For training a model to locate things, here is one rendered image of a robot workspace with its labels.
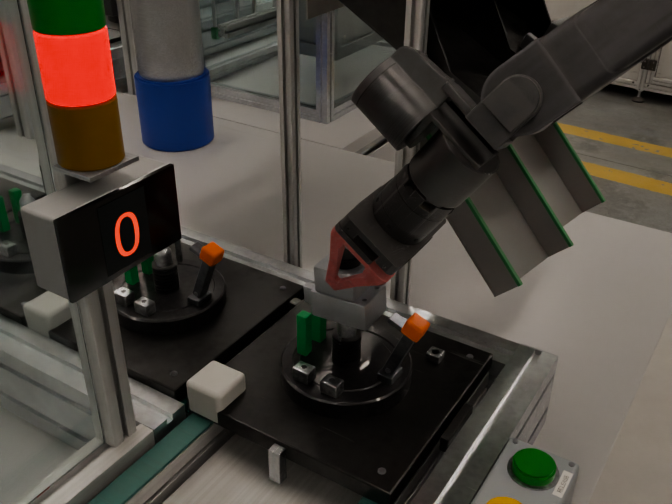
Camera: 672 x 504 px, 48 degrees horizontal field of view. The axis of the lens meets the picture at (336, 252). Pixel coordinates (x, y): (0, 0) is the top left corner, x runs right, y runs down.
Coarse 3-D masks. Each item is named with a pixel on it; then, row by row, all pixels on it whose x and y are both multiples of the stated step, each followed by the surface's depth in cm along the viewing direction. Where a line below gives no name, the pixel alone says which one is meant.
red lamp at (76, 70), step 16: (96, 32) 52; (48, 48) 52; (64, 48) 51; (80, 48) 52; (96, 48) 52; (48, 64) 52; (64, 64) 52; (80, 64) 52; (96, 64) 53; (48, 80) 53; (64, 80) 52; (80, 80) 53; (96, 80) 53; (112, 80) 55; (48, 96) 54; (64, 96) 53; (80, 96) 53; (96, 96) 54; (112, 96) 55
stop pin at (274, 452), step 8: (272, 448) 72; (280, 448) 72; (272, 456) 72; (280, 456) 72; (272, 464) 73; (280, 464) 72; (272, 472) 73; (280, 472) 73; (272, 480) 74; (280, 480) 73
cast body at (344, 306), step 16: (352, 256) 73; (320, 272) 74; (352, 272) 72; (304, 288) 78; (320, 288) 74; (352, 288) 72; (368, 288) 75; (384, 288) 75; (320, 304) 76; (336, 304) 74; (352, 304) 73; (368, 304) 73; (384, 304) 76; (336, 320) 75; (352, 320) 74; (368, 320) 74
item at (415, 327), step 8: (392, 320) 74; (400, 320) 74; (408, 320) 72; (416, 320) 73; (424, 320) 73; (400, 328) 73; (408, 328) 72; (416, 328) 72; (424, 328) 72; (408, 336) 73; (416, 336) 72; (400, 344) 74; (408, 344) 74; (392, 352) 75; (400, 352) 75; (392, 360) 76; (400, 360) 75; (384, 368) 77; (392, 368) 76
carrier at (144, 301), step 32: (160, 256) 89; (192, 256) 102; (128, 288) 92; (160, 288) 91; (192, 288) 92; (224, 288) 92; (256, 288) 96; (288, 288) 96; (128, 320) 87; (160, 320) 86; (192, 320) 87; (224, 320) 90; (256, 320) 90; (128, 352) 84; (160, 352) 84; (192, 352) 84; (224, 352) 85; (160, 384) 80
